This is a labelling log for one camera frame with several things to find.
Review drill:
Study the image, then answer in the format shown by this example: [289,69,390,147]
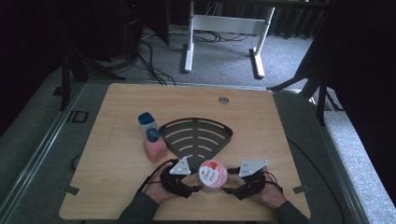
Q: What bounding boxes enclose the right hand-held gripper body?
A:
[234,159,270,201]

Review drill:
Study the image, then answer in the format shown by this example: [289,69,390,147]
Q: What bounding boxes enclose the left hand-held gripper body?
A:
[160,156,192,199]

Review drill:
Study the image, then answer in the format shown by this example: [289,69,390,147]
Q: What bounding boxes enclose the pink jar with white label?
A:
[198,159,229,195]

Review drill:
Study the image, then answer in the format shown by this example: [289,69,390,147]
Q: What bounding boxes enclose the black slotted corner shelf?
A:
[158,117,234,175]

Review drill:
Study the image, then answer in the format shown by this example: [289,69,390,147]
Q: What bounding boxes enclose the pink pump bottle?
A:
[142,128,169,163]

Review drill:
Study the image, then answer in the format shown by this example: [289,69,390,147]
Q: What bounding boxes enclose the white bottle with blue cap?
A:
[137,111,161,143]

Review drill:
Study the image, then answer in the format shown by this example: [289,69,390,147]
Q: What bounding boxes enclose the person's left hand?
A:
[145,163,176,204]

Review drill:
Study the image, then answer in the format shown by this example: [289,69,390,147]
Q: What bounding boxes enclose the person's right hand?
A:
[250,165,287,209]

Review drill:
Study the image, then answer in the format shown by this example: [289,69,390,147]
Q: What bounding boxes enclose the grey tape piece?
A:
[58,184,81,197]
[291,185,311,195]

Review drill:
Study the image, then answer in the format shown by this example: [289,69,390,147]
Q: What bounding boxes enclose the black metal stand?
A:
[59,0,126,112]
[266,36,344,126]

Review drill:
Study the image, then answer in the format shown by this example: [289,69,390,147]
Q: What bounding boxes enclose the dark computer tower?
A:
[120,0,145,61]

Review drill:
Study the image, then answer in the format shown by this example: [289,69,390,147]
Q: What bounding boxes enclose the left hand-held gripper cable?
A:
[134,158,179,198]

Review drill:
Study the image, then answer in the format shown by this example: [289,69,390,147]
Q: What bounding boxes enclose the hand-held gripper cable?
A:
[134,158,179,198]
[263,138,346,224]

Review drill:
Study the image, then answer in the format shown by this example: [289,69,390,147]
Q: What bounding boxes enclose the right hand-held gripper cable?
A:
[263,138,346,224]

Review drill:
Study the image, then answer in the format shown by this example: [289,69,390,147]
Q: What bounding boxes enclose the black floor cables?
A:
[136,39,177,87]

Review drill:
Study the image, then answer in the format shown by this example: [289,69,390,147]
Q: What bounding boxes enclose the white desk frame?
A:
[183,0,276,79]

